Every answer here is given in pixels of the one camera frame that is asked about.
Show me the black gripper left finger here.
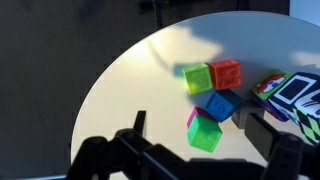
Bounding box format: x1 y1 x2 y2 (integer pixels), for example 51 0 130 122
64 110 188 180

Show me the soft cube with black square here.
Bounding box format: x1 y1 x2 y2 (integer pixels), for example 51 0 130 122
267 71 320 125

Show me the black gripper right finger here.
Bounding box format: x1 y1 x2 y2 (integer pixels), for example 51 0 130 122
245 112 305 180

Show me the pink embossed block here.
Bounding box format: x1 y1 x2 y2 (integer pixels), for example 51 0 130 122
186 106 218 130

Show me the blue embossed block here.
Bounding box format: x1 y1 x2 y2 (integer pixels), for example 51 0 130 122
203 88 244 124

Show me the yellow-green embossed block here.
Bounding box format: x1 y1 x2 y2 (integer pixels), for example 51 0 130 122
181 62 214 96

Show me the green embossed block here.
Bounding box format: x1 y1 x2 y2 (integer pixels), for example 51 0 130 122
186 114 224 155

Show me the grey embossed block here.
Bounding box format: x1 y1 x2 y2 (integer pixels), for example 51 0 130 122
231 99 267 130

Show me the soft cube with house picture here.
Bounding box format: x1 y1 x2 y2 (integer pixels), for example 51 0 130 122
250 68 294 123

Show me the orange embossed block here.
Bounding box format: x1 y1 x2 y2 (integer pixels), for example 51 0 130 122
208 58 244 91

